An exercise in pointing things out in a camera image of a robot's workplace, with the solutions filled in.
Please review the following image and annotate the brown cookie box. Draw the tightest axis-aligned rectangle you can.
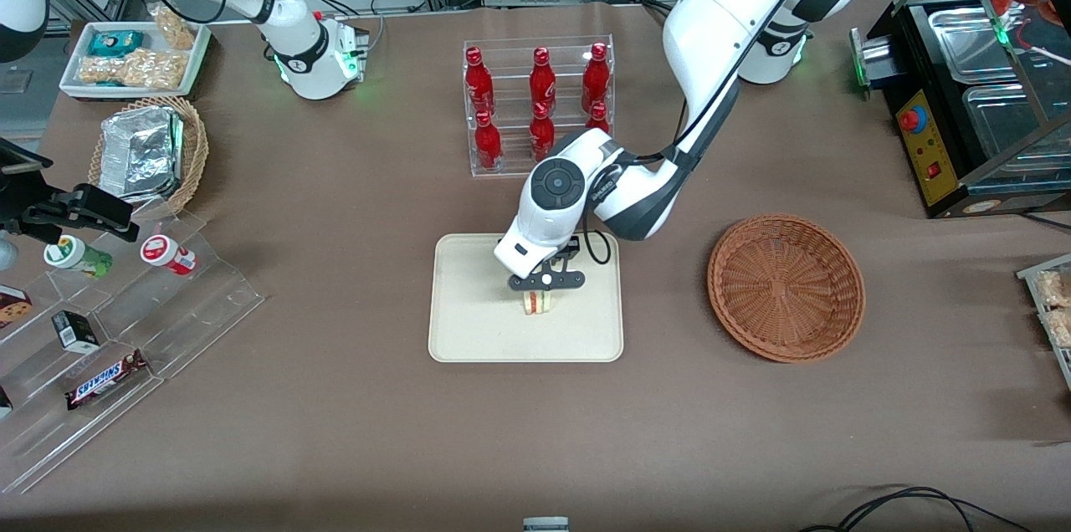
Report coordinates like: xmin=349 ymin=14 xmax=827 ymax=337
xmin=0 ymin=285 xmax=35 ymax=331

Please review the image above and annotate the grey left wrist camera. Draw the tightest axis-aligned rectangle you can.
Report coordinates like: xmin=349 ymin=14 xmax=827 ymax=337
xmin=508 ymin=267 xmax=587 ymax=294

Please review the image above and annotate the clear bag of snacks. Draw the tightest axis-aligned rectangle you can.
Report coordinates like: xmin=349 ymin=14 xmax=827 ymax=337
xmin=1042 ymin=308 xmax=1071 ymax=349
xmin=1034 ymin=269 xmax=1071 ymax=309

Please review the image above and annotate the small black box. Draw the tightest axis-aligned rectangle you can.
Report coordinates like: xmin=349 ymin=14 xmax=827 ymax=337
xmin=52 ymin=310 xmax=102 ymax=356

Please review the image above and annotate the Snickers chocolate bar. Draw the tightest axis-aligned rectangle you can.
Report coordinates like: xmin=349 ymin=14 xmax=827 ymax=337
xmin=65 ymin=350 xmax=151 ymax=412

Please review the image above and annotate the clear bag of nuts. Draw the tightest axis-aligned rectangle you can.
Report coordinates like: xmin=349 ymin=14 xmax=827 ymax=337
xmin=148 ymin=3 xmax=198 ymax=51
xmin=78 ymin=55 xmax=125 ymax=86
xmin=117 ymin=49 xmax=187 ymax=90

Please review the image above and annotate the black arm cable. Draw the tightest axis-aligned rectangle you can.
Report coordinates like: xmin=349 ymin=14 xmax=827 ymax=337
xmin=583 ymin=0 xmax=871 ymax=267

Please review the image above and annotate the beige plastic tray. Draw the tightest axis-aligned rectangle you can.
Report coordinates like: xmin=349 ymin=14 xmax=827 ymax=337
xmin=428 ymin=233 xmax=625 ymax=364

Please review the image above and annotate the white rectangular snack tray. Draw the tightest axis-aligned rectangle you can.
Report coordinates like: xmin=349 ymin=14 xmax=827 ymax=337
xmin=59 ymin=20 xmax=213 ymax=101

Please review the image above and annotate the clear acrylic bottle rack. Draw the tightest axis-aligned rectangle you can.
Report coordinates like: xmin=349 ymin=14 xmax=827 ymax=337
xmin=463 ymin=34 xmax=616 ymax=178

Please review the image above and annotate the green bottle with white cap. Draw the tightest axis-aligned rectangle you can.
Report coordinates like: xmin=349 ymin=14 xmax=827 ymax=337
xmin=44 ymin=235 xmax=115 ymax=280

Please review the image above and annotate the silver foil packet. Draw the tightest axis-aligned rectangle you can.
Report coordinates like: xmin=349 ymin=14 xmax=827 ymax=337
xmin=98 ymin=105 xmax=186 ymax=202

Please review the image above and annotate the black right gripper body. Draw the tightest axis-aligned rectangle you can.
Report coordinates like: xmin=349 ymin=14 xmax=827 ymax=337
xmin=0 ymin=139 xmax=53 ymax=237

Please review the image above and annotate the black floor cable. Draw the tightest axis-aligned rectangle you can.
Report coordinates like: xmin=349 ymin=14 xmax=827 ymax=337
xmin=797 ymin=485 xmax=1035 ymax=532

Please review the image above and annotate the red bottle with white cap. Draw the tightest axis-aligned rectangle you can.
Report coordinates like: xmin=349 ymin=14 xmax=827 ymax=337
xmin=139 ymin=234 xmax=198 ymax=277

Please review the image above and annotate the brown round wicker basket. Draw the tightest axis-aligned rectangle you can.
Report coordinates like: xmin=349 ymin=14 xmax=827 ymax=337
xmin=707 ymin=214 xmax=867 ymax=364

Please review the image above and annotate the teal snack package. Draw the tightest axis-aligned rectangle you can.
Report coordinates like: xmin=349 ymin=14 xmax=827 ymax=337
xmin=87 ymin=30 xmax=146 ymax=59

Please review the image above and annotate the white wire tray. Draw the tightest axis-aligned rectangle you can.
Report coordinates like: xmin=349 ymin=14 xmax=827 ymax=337
xmin=1016 ymin=254 xmax=1071 ymax=391

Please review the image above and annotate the light tan wicker basket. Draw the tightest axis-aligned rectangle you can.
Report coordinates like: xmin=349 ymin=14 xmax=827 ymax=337
xmin=88 ymin=95 xmax=210 ymax=220

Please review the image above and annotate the black food warmer display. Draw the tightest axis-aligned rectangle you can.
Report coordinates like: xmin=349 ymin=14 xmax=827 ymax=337
xmin=849 ymin=0 xmax=1071 ymax=220

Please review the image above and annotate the clear acrylic stepped display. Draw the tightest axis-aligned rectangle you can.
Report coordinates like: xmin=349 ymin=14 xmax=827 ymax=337
xmin=0 ymin=210 xmax=267 ymax=495

